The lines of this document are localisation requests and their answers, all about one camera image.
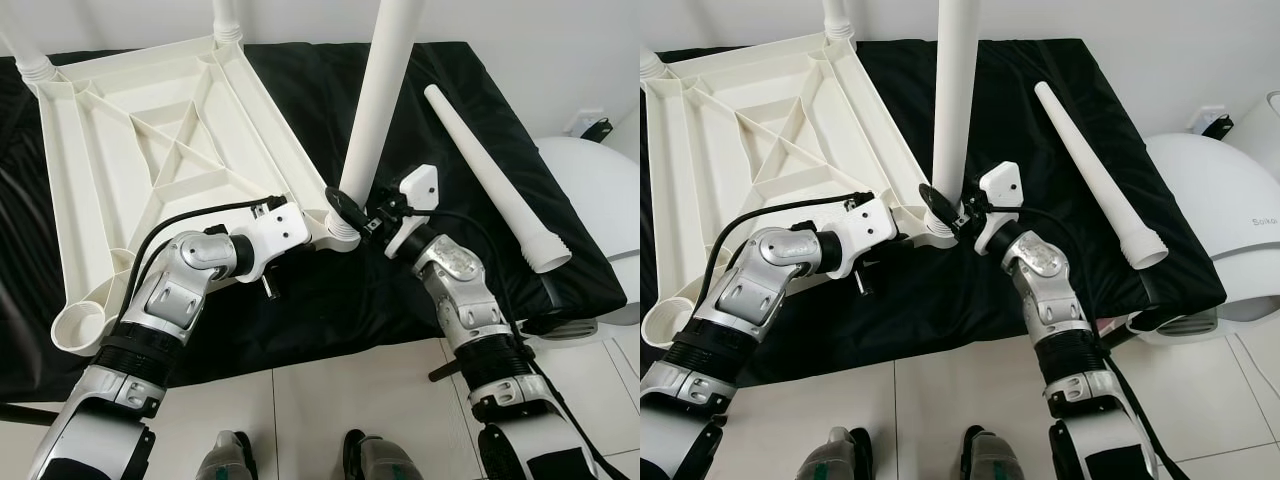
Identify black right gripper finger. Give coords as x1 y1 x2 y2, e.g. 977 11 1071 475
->
919 182 963 233
326 186 372 237

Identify white ribbed plastic table top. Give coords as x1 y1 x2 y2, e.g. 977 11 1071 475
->
640 32 958 351
35 35 362 354

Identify black quilted bench cover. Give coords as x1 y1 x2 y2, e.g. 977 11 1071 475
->
640 40 1228 389
0 42 628 401

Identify silver robot left leg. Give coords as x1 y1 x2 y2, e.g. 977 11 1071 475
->
196 428 257 480
800 425 869 480

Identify silver robot leg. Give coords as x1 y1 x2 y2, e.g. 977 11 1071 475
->
343 428 423 480
800 425 869 480
960 425 1041 480
196 428 257 480

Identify silver robot right leg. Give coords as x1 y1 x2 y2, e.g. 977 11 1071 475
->
960 425 1041 480
343 428 423 480

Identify white boxy appliance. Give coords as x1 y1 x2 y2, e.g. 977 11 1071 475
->
1225 92 1280 163

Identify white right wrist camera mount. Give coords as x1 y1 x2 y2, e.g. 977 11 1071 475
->
384 164 440 260
971 161 1024 254

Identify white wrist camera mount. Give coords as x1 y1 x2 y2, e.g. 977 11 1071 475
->
824 197 899 280
384 164 440 260
971 161 1024 254
234 200 310 282

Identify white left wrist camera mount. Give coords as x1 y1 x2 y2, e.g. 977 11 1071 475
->
824 197 899 280
234 200 310 282

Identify wall socket with black plug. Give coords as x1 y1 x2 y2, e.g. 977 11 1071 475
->
570 112 613 141
1190 106 1234 139

